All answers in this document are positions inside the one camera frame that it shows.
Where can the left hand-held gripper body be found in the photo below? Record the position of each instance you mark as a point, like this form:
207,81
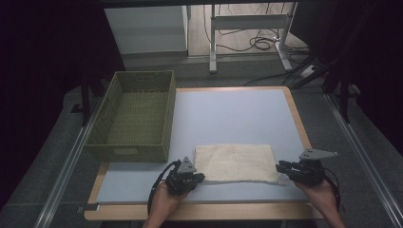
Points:
180,182

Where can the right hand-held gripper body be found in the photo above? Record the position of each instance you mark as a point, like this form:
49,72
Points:
312,172

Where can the cream cloth towel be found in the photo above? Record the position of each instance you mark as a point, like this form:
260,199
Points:
236,163

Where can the green woven basket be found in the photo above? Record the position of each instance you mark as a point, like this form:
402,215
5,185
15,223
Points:
136,120

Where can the person's right hand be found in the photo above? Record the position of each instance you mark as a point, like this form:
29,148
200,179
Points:
323,198

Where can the person's left hand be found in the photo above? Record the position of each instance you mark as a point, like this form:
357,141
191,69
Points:
163,204

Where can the pale blue table mat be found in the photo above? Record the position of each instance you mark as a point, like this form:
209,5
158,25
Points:
228,117

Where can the black tripod stand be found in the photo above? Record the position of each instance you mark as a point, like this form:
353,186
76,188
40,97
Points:
343,85

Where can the white power strip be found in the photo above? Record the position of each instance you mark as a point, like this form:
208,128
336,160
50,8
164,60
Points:
309,71

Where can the black metal stand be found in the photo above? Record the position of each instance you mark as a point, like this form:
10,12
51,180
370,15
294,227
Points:
85,101

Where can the white cabinet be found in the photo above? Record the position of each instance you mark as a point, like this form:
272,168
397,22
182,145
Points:
145,30

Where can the metal floor rail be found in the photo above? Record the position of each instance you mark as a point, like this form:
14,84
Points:
364,161
63,177

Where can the grey metal desk frame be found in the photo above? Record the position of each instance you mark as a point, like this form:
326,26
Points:
247,22

